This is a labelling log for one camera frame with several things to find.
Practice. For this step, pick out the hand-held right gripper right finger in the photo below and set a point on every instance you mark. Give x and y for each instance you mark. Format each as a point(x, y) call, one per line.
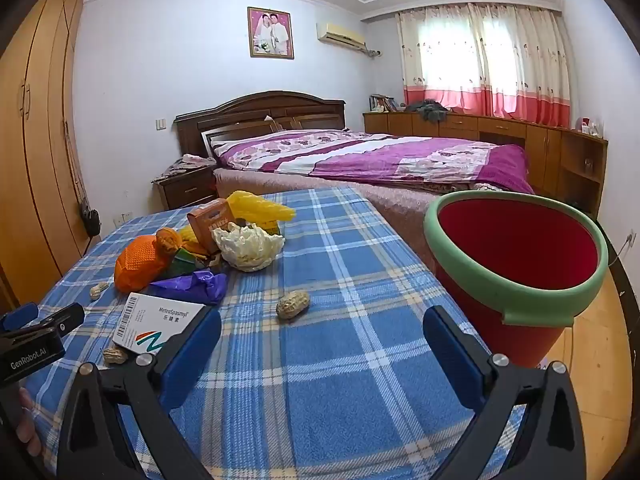
point(452, 360)

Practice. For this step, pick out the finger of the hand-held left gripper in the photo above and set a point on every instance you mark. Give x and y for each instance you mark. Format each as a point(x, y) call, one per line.
point(17, 317)
point(62, 322)

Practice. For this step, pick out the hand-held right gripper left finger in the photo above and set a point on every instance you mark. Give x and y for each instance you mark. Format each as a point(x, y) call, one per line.
point(190, 355)

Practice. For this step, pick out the peanut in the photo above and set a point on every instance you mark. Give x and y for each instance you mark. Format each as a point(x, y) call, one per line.
point(98, 290)
point(292, 305)
point(115, 355)

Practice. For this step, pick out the white medicine box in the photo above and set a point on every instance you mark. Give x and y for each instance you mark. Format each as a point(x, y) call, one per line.
point(150, 320)

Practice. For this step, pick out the purple plastic bag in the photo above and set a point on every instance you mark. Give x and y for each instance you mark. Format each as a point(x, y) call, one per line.
point(195, 285)

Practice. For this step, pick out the green snack packet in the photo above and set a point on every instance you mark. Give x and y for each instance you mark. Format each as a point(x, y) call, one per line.
point(181, 260)

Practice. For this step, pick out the orange foam fruit net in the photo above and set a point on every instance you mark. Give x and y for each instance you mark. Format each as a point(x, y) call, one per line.
point(140, 260)

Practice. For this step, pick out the white foam fruit net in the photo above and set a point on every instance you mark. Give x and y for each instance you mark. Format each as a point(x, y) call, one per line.
point(247, 250)

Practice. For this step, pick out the small yellow foam net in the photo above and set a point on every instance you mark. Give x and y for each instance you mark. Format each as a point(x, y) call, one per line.
point(187, 234)

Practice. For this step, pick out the orange cardboard box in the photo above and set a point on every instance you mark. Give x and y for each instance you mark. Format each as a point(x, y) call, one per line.
point(210, 225)

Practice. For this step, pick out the red bucket with green rim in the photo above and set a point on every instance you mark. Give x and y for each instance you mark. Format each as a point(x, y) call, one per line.
point(515, 240)

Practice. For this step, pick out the long yellow foam net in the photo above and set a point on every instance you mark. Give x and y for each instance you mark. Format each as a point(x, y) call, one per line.
point(255, 205)

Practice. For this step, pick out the person's left hand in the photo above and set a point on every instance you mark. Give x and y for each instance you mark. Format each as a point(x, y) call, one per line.
point(27, 430)

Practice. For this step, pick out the blue plaid tablecloth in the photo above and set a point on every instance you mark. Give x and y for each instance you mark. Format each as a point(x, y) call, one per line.
point(350, 285)

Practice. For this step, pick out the light wooden wardrobe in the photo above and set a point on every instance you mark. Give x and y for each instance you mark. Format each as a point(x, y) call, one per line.
point(40, 160)

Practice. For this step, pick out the dark wooden nightstand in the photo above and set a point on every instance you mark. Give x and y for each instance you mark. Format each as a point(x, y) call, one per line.
point(187, 190)

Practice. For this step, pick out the floral cloth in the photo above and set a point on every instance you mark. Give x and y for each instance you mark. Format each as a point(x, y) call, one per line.
point(185, 165)

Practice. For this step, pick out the dark clothes pile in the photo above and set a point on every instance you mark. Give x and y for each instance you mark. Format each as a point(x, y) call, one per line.
point(427, 110)

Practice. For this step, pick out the dark wooden bed headboard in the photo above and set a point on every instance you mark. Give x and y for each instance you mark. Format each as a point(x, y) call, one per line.
point(260, 107)

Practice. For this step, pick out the row of books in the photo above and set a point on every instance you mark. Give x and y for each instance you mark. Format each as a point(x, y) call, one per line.
point(382, 103)

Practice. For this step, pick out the white and pink curtain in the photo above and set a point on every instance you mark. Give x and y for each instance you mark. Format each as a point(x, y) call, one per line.
point(485, 60)

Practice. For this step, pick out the white wall socket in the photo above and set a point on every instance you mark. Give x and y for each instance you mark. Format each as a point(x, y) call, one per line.
point(122, 220)
point(631, 241)

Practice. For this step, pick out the white wall switch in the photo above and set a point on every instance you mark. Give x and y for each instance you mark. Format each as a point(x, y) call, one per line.
point(161, 124)

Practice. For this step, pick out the framed wall portrait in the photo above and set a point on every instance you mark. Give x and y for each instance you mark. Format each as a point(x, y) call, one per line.
point(270, 32)

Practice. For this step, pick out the wall air conditioner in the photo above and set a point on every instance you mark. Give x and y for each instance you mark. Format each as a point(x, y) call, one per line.
point(340, 35)

